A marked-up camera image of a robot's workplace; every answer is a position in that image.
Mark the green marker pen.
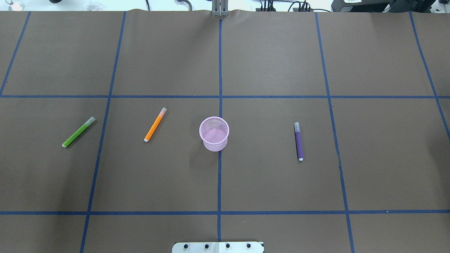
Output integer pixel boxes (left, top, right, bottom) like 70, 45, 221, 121
62, 117, 96, 148

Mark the orange marker pen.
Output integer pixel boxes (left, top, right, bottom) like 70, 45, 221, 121
144, 107, 167, 142

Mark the purple marker pen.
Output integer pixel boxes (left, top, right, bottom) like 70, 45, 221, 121
294, 122, 304, 162

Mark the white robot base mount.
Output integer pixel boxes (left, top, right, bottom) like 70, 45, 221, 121
172, 241, 265, 253

